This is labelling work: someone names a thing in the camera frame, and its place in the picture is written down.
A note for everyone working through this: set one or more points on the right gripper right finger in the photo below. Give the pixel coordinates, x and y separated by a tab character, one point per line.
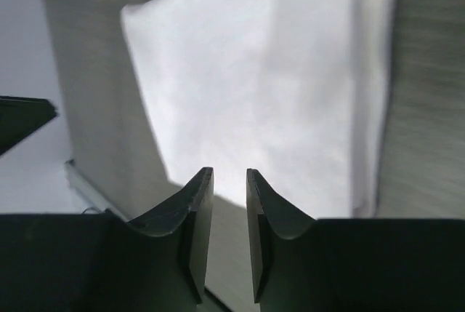
302	264

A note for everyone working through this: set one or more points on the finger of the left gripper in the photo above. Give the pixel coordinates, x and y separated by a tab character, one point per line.
21	117

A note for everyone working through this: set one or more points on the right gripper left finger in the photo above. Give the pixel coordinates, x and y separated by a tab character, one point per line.
155	262

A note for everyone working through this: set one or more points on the white Coca-Cola t-shirt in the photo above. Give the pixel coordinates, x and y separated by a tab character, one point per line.
297	89

